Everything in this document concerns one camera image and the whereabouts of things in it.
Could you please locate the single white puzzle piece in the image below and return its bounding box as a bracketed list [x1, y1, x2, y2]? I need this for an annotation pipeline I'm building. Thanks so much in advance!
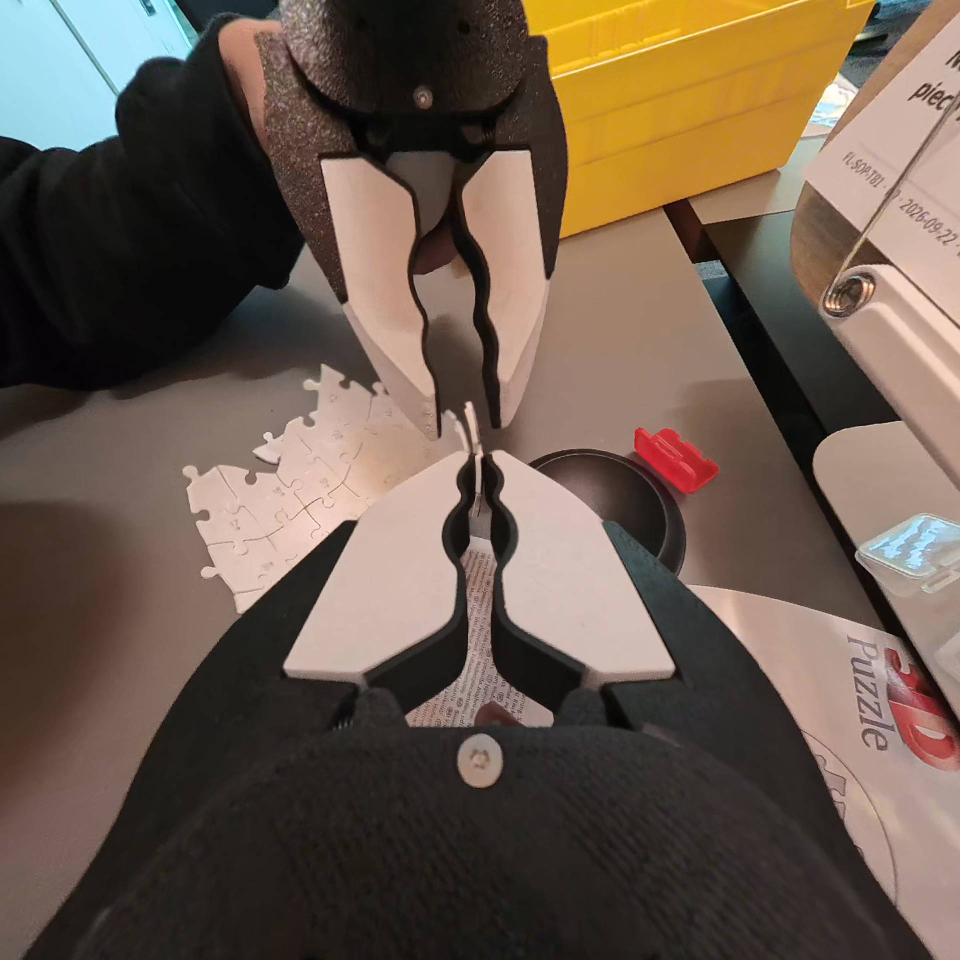
[441, 401, 487, 520]

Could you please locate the red plastic clip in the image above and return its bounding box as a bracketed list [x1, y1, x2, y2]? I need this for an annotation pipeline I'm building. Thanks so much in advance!
[633, 427, 721, 495]

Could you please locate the person's left forearm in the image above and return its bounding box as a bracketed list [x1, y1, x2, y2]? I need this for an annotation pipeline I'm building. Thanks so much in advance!
[0, 13, 307, 393]

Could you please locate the white door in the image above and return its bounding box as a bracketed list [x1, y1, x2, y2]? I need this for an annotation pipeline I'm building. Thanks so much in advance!
[0, 0, 198, 151]

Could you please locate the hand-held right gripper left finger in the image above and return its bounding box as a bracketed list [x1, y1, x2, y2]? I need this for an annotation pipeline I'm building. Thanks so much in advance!
[283, 450, 477, 712]

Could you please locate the joined white puzzle ball section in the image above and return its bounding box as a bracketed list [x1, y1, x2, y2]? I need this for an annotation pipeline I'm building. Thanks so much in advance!
[182, 363, 444, 612]

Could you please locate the yellow plastic bin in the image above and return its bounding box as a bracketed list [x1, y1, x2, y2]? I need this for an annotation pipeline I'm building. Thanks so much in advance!
[521, 0, 879, 240]

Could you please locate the person's left hand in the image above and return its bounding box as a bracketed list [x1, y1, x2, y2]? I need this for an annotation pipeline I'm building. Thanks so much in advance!
[221, 18, 285, 164]

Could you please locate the small clear plastic box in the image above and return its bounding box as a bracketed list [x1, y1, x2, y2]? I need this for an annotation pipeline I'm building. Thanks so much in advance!
[855, 513, 960, 601]

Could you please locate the black round puzzle stand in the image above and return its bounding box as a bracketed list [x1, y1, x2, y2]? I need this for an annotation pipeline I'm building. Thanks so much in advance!
[528, 448, 687, 579]

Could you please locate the metal wire paper clip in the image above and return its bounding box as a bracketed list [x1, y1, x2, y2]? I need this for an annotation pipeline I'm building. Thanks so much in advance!
[821, 90, 954, 320]

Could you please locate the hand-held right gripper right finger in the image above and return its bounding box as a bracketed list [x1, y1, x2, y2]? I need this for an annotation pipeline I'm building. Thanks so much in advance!
[482, 450, 678, 712]

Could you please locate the instruction sheet on board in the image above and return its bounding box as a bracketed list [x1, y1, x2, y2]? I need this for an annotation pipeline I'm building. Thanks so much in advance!
[789, 0, 948, 316]

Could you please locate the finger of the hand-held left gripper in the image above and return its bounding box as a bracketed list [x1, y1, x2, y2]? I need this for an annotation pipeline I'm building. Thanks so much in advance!
[448, 150, 549, 430]
[321, 152, 444, 444]

